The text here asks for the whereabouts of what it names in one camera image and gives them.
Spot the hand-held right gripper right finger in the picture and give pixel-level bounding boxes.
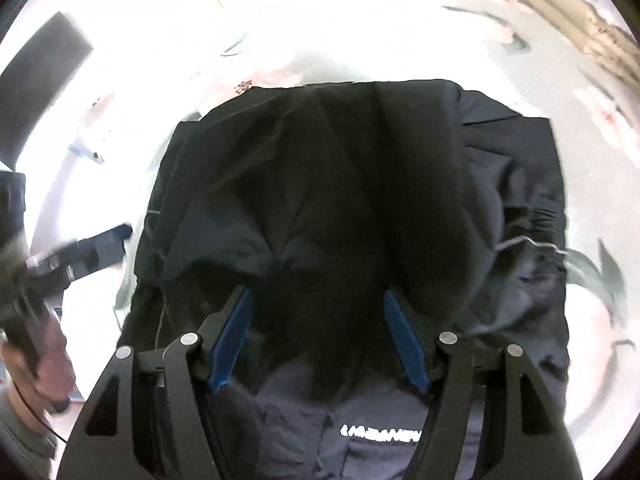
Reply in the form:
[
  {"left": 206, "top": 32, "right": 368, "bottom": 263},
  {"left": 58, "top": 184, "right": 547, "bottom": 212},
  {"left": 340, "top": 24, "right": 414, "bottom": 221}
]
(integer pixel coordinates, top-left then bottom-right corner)
[{"left": 382, "top": 287, "right": 583, "bottom": 480}]

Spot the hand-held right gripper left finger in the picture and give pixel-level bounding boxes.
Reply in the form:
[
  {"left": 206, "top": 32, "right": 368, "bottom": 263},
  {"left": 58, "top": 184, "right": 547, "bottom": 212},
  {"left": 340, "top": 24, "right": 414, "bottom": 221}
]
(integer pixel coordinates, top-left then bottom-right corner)
[{"left": 55, "top": 285, "right": 256, "bottom": 480}]

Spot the bed with floral sheet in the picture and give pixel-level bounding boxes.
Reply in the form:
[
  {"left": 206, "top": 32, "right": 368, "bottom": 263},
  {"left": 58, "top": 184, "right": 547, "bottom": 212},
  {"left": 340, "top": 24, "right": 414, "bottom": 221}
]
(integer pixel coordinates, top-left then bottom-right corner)
[{"left": 30, "top": 0, "right": 636, "bottom": 441}]

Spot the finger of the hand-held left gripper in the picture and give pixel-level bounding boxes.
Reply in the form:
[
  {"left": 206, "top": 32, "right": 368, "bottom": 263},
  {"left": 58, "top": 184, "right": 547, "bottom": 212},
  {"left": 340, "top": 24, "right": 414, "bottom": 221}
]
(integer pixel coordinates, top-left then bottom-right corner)
[{"left": 29, "top": 222, "right": 134, "bottom": 282}]

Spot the person's left hand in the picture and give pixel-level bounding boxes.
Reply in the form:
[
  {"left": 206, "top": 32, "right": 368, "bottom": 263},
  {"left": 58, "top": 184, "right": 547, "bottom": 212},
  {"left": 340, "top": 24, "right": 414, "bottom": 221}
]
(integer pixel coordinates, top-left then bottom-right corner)
[{"left": 2, "top": 305, "right": 77, "bottom": 414}]

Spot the black wall television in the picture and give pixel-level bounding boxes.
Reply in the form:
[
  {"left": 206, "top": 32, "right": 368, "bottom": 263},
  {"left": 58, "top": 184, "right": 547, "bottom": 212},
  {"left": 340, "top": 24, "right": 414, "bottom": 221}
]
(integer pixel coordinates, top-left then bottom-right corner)
[{"left": 0, "top": 10, "right": 95, "bottom": 171}]

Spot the person's left forearm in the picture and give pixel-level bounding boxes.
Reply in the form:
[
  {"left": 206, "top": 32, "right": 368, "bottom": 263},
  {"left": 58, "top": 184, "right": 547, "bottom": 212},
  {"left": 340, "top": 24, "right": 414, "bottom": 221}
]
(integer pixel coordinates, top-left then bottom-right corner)
[{"left": 0, "top": 387, "right": 61, "bottom": 463}]

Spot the light blue rack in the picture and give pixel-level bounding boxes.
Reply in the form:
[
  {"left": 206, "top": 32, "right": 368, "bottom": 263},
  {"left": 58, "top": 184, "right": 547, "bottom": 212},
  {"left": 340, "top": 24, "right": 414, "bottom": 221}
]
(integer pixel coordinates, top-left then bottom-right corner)
[{"left": 67, "top": 130, "right": 107, "bottom": 166}]

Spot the black hooded jacket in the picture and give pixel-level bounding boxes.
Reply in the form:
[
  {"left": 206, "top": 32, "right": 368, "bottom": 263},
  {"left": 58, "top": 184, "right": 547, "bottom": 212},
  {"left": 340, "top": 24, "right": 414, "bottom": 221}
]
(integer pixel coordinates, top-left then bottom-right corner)
[{"left": 115, "top": 79, "right": 571, "bottom": 480}]

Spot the folded beige quilt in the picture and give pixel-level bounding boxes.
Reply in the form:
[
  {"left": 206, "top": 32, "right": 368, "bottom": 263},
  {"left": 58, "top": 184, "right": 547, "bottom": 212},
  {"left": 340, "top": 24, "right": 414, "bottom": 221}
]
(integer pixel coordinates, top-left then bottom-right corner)
[{"left": 502, "top": 0, "right": 636, "bottom": 83}]

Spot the thin black cable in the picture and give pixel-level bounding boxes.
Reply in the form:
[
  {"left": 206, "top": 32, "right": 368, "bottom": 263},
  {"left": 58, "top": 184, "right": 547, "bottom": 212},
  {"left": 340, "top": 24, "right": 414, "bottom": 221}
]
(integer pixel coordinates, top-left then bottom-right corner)
[{"left": 12, "top": 382, "right": 68, "bottom": 445}]

